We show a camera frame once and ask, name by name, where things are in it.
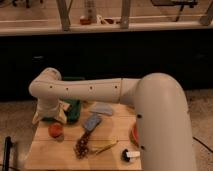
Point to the cloth-wrapped gripper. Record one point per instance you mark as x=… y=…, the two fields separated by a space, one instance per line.
x=52 y=110

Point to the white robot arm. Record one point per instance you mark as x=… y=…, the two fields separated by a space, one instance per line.
x=162 y=118

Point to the green cloth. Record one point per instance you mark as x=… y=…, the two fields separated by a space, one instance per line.
x=73 y=111

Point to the yellow banana toy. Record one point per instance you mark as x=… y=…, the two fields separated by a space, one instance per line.
x=103 y=146

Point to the wooden board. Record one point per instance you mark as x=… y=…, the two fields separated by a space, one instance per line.
x=57 y=154

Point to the black pole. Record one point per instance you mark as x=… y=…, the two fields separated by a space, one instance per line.
x=6 y=156

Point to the red bowl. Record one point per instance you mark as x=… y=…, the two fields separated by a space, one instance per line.
x=135 y=133

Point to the metal frame post right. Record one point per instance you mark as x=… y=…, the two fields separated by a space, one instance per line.
x=125 y=13

